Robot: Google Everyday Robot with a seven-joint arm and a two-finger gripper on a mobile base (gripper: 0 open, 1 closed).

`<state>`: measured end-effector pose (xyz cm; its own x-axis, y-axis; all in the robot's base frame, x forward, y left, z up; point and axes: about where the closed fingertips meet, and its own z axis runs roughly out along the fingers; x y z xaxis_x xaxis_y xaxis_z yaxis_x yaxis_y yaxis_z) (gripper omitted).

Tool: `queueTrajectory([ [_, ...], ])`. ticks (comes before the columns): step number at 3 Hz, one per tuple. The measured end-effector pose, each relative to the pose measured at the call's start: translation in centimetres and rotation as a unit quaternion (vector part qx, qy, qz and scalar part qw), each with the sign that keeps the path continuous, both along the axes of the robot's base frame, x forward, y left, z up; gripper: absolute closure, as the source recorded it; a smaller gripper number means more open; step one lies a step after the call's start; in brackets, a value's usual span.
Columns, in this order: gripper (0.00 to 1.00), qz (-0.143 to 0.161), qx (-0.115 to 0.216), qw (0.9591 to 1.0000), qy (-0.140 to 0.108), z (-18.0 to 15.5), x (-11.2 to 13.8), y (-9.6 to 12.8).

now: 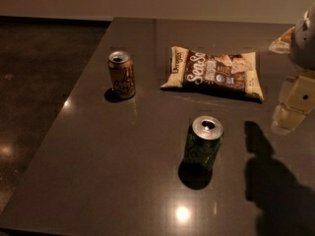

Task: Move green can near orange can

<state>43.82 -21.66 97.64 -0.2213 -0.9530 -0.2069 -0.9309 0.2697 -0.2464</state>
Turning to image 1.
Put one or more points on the green soda can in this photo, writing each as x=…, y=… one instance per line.
x=203, y=142

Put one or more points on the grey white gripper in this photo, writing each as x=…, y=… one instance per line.
x=304, y=46

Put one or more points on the brown and cream chip bag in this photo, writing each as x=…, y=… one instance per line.
x=214, y=74

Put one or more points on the orange LaCroix can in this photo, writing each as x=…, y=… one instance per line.
x=121, y=70

